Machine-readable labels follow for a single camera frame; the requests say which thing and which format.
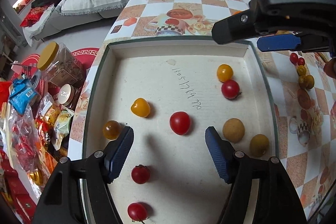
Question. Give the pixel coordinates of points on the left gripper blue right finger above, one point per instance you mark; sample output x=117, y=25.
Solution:
x=221, y=152

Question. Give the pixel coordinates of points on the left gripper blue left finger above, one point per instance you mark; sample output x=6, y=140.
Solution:
x=116, y=153

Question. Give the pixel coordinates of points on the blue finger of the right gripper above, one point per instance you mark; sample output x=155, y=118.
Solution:
x=286, y=42

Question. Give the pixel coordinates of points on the dark yellow tomato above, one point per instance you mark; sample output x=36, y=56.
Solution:
x=302, y=81
x=111, y=130

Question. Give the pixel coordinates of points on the yellow heart shaped tomato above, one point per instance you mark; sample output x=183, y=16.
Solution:
x=140, y=108

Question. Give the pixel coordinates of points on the red tomato tray bottom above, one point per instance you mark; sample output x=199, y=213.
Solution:
x=137, y=212

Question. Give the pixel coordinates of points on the yellow cherry tomato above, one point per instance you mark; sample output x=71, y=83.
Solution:
x=224, y=73
x=301, y=70

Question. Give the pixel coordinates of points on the person's right hand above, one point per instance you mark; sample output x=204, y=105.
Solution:
x=330, y=68

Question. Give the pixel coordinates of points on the red cherry tomato pair left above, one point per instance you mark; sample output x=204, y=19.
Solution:
x=293, y=58

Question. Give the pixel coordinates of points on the red cherry tomato pair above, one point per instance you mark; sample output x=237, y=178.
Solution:
x=301, y=61
x=293, y=58

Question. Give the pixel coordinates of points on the red cherry tomato pair right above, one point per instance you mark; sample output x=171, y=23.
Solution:
x=301, y=61

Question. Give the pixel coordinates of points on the yellow cherry tomato in cluster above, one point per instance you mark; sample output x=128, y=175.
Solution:
x=301, y=70

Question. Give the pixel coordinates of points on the dark yellow tomato in cluster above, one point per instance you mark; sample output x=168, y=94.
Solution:
x=302, y=81

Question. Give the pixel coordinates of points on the white lid jar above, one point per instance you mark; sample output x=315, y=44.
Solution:
x=68, y=96

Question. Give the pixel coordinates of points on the white cardboard box tray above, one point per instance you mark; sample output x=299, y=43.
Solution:
x=169, y=91

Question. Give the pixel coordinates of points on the plastic jar yellow lid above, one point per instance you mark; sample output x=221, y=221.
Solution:
x=59, y=66

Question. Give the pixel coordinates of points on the blue snack packet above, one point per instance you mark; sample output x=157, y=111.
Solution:
x=22, y=94

